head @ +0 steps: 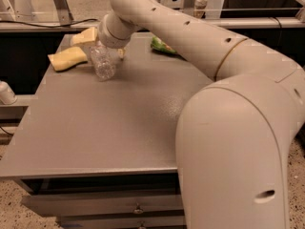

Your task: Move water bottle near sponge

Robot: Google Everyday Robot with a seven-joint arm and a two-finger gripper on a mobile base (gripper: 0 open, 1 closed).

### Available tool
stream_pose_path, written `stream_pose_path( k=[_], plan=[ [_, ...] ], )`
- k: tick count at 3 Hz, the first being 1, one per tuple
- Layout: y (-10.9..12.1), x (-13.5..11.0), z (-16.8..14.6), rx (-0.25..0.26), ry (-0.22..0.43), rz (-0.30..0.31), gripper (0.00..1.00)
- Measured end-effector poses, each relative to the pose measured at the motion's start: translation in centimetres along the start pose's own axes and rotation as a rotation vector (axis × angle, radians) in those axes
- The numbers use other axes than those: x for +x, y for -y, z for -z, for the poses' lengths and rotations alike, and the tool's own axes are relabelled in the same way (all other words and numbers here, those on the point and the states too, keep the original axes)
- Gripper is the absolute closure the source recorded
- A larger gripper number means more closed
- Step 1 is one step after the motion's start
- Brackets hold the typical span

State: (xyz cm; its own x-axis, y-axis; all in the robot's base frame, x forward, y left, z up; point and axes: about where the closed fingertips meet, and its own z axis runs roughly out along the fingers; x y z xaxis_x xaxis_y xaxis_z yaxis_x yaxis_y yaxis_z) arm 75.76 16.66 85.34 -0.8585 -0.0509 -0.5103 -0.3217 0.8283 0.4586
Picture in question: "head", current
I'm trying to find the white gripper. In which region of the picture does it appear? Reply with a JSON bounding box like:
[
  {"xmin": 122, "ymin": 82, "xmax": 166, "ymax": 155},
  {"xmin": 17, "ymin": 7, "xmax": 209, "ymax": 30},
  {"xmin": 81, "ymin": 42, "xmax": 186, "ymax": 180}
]
[{"xmin": 71, "ymin": 12, "xmax": 140, "ymax": 60}]

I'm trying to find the clear plastic water bottle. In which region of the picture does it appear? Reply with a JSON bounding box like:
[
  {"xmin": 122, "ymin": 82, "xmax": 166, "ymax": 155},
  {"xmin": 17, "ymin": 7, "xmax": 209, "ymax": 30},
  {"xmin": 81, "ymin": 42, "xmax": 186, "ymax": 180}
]
[{"xmin": 90, "ymin": 46, "xmax": 116, "ymax": 81}]

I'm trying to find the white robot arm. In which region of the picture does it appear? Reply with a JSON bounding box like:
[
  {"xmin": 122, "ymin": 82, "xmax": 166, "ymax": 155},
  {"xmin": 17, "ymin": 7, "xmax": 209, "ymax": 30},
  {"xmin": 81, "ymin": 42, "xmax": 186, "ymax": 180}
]
[{"xmin": 71, "ymin": 0, "xmax": 305, "ymax": 229}]

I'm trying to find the yellow sponge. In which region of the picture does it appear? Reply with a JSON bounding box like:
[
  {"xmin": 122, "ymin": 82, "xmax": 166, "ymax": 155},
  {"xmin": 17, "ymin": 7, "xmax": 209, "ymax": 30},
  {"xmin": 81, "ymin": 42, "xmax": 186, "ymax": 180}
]
[{"xmin": 48, "ymin": 47, "xmax": 88, "ymax": 72}]

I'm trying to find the green dang snack bag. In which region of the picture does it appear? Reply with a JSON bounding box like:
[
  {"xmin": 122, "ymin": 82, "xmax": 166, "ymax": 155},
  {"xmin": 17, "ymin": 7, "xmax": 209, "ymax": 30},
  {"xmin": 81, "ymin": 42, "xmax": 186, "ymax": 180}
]
[{"xmin": 151, "ymin": 36, "xmax": 176, "ymax": 55}]

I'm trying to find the grey drawer cabinet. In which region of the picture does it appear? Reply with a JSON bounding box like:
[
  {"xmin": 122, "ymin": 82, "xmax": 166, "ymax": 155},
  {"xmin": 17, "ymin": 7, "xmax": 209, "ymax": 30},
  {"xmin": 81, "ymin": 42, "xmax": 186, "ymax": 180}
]
[{"xmin": 0, "ymin": 31, "xmax": 214, "ymax": 229}]

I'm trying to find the white cylinder at left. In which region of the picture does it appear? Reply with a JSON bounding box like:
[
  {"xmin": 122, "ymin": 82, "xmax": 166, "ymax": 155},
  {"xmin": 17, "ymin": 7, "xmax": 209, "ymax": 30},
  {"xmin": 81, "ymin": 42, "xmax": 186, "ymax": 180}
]
[{"xmin": 0, "ymin": 81, "xmax": 17, "ymax": 105}]

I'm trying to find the metal drawer knob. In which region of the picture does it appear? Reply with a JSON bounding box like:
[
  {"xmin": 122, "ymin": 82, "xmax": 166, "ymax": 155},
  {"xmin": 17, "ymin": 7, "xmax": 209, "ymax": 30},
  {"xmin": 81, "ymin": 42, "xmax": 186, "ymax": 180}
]
[{"xmin": 132, "ymin": 204, "xmax": 144, "ymax": 215}]

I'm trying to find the top grey drawer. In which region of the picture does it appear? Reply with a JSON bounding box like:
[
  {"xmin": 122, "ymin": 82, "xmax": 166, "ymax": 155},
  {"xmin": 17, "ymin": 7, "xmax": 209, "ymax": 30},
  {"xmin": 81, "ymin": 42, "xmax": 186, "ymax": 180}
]
[{"xmin": 22, "ymin": 190, "xmax": 183, "ymax": 217}]

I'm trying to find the grey drawer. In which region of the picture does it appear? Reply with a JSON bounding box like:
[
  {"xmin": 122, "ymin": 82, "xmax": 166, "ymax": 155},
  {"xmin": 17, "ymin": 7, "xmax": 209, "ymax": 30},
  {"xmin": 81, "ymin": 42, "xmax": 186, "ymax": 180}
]
[
  {"xmin": 58, "ymin": 210, "xmax": 186, "ymax": 229},
  {"xmin": 22, "ymin": 190, "xmax": 183, "ymax": 217}
]

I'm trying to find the black cable on rail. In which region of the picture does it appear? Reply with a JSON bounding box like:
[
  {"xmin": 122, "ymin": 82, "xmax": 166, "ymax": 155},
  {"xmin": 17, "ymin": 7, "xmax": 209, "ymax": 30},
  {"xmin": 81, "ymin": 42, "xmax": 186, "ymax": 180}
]
[{"xmin": 0, "ymin": 17, "xmax": 99, "ymax": 29}]

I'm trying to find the metal frame rail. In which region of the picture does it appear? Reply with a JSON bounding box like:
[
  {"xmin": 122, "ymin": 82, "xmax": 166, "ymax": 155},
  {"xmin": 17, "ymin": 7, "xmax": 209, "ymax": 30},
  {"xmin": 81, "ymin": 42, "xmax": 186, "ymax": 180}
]
[{"xmin": 0, "ymin": 17, "xmax": 305, "ymax": 31}]

